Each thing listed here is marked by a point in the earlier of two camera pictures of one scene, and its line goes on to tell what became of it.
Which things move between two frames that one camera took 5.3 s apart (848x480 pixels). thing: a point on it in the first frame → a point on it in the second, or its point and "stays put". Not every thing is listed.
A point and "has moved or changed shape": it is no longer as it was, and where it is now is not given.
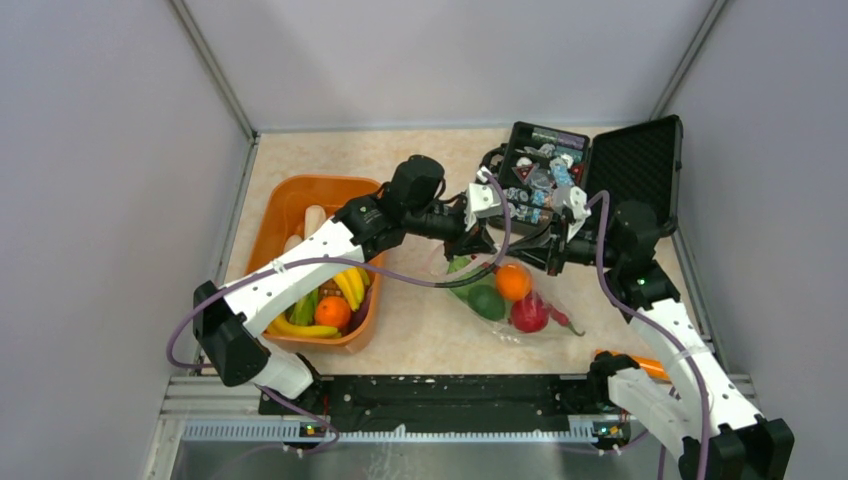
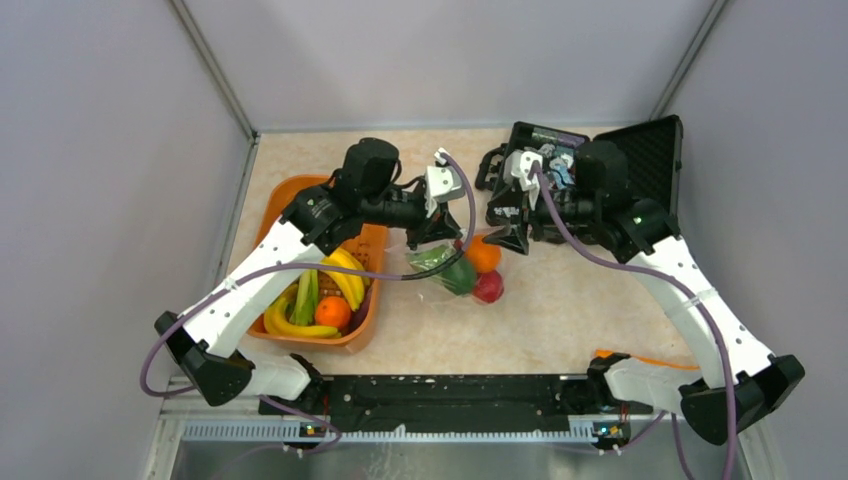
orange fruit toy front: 332,311 stays put
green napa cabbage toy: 456,264 → 434,257
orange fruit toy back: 513,281 has moved or changed shape
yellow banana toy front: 281,325 stays put
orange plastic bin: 280,213 stays put
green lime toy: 487,302 → 460,278
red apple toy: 530,314 → 488,286
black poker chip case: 640,162 stays put
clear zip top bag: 510,303 has moved or changed shape
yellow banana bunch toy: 353,283 stays put
